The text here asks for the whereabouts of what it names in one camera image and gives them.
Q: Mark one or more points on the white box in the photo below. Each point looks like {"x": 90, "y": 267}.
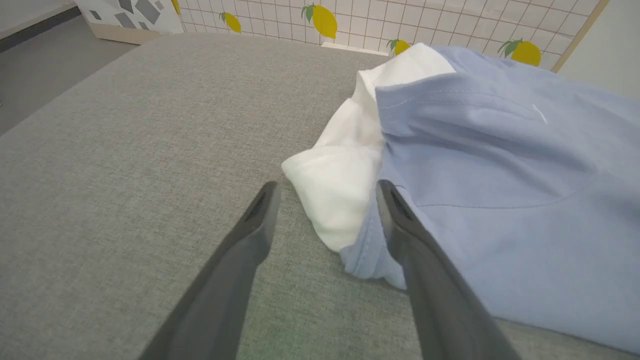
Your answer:
{"x": 350, "y": 46}

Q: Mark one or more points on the lemon print grid panel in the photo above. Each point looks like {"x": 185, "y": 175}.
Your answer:
{"x": 450, "y": 20}

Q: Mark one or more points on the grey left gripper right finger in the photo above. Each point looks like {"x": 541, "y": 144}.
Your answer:
{"x": 440, "y": 300}

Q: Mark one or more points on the white grey terrazzo pattern panel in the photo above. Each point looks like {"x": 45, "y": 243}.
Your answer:
{"x": 107, "y": 12}

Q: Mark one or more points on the light blue garment white lining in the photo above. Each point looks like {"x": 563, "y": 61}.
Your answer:
{"x": 500, "y": 175}

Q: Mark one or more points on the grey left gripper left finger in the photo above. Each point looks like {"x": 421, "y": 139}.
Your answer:
{"x": 220, "y": 300}

